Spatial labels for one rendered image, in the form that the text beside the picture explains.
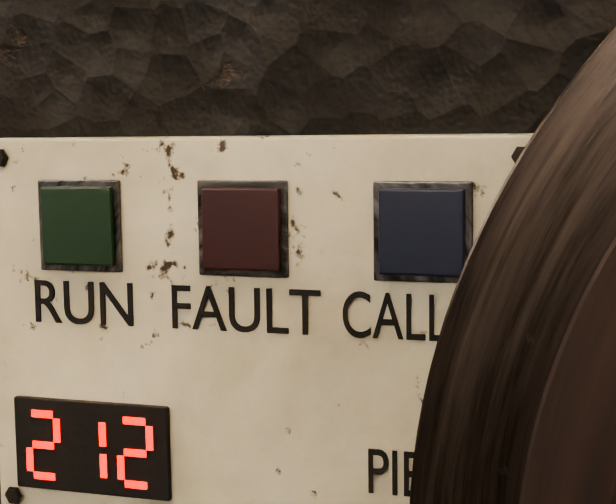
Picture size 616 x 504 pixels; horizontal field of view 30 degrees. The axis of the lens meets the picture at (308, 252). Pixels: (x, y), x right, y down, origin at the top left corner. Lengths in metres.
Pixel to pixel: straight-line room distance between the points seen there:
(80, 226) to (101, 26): 0.09
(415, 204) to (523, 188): 0.14
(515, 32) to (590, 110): 0.16
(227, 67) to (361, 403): 0.16
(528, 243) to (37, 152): 0.28
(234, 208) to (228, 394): 0.08
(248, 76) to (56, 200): 0.10
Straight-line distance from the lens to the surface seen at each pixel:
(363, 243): 0.49
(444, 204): 0.47
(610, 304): 0.32
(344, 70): 0.51
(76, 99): 0.56
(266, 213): 0.50
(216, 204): 0.51
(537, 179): 0.34
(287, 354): 0.51
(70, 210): 0.54
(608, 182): 0.34
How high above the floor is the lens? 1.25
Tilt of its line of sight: 6 degrees down
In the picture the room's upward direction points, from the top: 1 degrees counter-clockwise
